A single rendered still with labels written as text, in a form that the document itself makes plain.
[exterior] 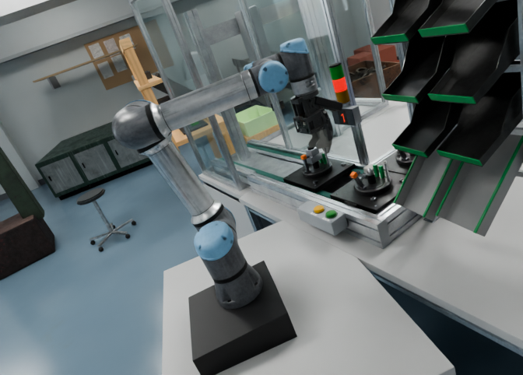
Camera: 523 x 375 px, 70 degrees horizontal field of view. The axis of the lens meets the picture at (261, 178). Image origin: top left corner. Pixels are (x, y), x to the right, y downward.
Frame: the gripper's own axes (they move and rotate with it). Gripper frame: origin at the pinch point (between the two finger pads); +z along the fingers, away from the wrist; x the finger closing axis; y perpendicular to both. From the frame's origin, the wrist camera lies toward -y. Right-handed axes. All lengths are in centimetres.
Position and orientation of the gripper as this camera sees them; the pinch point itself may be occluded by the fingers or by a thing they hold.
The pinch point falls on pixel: (328, 148)
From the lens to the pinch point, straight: 122.9
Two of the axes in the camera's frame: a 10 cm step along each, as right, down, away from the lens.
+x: 5.1, 1.9, -8.4
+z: 3.2, 8.7, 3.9
